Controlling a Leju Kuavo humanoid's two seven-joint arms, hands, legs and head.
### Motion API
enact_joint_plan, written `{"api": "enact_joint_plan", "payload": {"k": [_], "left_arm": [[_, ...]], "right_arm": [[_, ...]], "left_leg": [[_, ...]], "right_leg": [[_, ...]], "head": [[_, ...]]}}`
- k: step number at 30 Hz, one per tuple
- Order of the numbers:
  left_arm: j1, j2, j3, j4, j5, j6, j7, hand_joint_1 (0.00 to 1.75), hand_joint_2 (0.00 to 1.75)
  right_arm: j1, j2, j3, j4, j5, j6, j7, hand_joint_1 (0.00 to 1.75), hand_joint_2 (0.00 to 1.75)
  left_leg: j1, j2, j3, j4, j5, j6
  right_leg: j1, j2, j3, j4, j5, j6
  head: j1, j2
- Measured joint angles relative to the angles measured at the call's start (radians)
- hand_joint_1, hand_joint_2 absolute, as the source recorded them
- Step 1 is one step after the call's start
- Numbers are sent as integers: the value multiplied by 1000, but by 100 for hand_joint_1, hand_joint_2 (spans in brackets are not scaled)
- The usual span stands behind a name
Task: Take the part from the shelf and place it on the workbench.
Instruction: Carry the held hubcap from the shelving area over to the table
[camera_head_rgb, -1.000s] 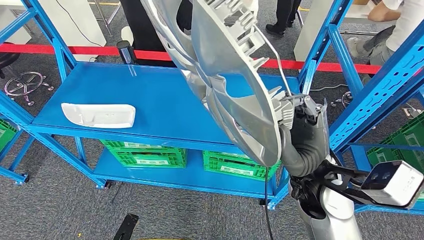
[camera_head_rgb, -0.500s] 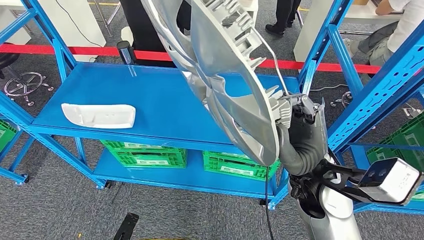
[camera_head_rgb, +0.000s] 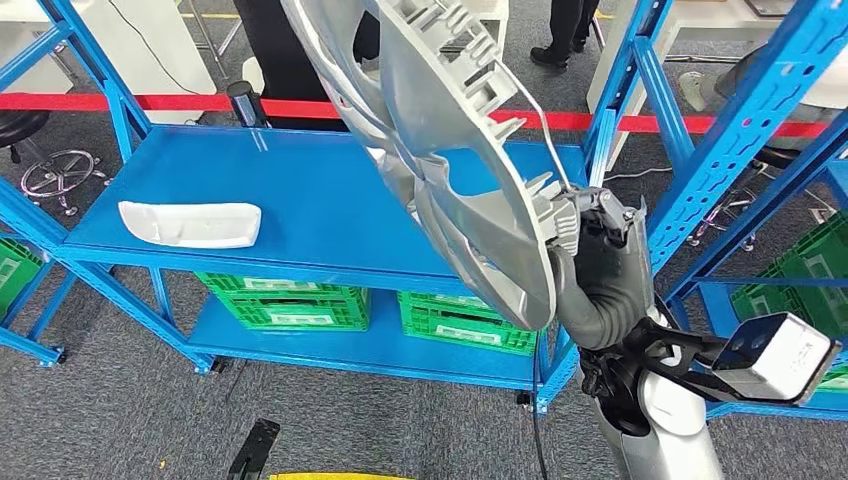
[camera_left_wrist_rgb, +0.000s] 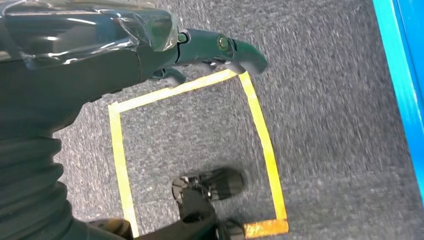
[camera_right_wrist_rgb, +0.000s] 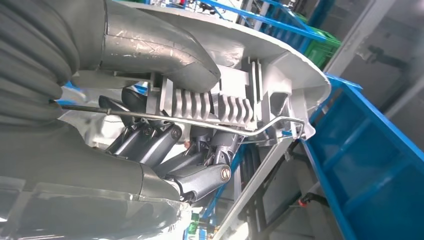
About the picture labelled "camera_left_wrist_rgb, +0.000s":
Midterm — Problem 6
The blue metal shelf rack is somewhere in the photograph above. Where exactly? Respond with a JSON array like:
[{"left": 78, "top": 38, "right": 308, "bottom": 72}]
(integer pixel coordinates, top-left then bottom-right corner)
[{"left": 372, "top": 0, "right": 424, "bottom": 206}]

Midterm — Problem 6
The yellow floor tape square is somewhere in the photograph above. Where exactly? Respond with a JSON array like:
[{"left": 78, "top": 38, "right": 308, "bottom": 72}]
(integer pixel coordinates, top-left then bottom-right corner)
[{"left": 108, "top": 68, "right": 290, "bottom": 240}]

